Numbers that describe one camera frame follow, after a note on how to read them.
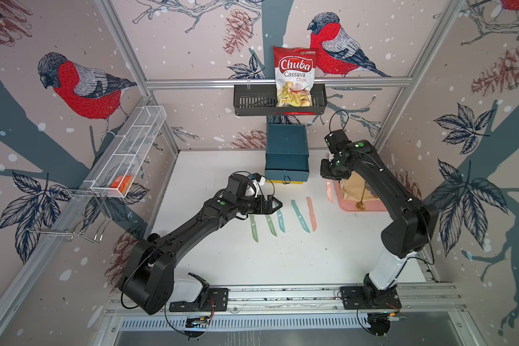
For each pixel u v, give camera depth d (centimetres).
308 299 75
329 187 82
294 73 83
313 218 95
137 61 86
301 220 93
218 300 73
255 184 75
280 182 103
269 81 94
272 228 92
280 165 89
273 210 71
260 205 70
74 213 57
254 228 92
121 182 65
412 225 45
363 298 71
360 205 95
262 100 107
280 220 93
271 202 71
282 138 96
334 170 70
